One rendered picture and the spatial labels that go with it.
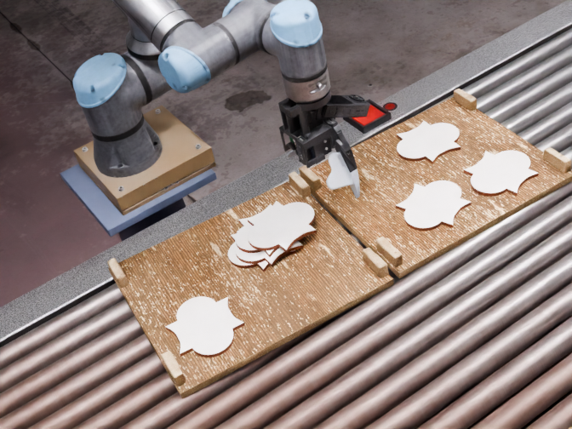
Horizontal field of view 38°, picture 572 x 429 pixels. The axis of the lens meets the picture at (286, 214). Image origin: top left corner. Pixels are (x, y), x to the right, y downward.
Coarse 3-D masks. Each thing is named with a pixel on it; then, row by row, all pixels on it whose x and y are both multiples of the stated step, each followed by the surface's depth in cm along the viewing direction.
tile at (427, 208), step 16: (416, 192) 156; (432, 192) 156; (448, 192) 155; (400, 208) 155; (416, 208) 153; (432, 208) 153; (448, 208) 152; (464, 208) 152; (416, 224) 150; (432, 224) 150; (448, 224) 149
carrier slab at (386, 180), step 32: (480, 128) 169; (384, 160) 166; (448, 160) 163; (480, 160) 162; (544, 160) 159; (320, 192) 162; (352, 192) 161; (384, 192) 159; (544, 192) 153; (352, 224) 154; (384, 224) 153; (480, 224) 149; (416, 256) 145
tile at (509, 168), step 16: (496, 160) 160; (512, 160) 159; (528, 160) 158; (480, 176) 157; (496, 176) 156; (512, 176) 156; (528, 176) 155; (480, 192) 154; (496, 192) 153; (512, 192) 153
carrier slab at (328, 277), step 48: (288, 192) 164; (192, 240) 158; (336, 240) 152; (144, 288) 150; (192, 288) 148; (240, 288) 146; (288, 288) 145; (336, 288) 143; (384, 288) 143; (240, 336) 138; (288, 336) 137; (192, 384) 132
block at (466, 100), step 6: (456, 90) 176; (462, 90) 176; (456, 96) 176; (462, 96) 174; (468, 96) 174; (462, 102) 175; (468, 102) 173; (474, 102) 173; (468, 108) 174; (474, 108) 174
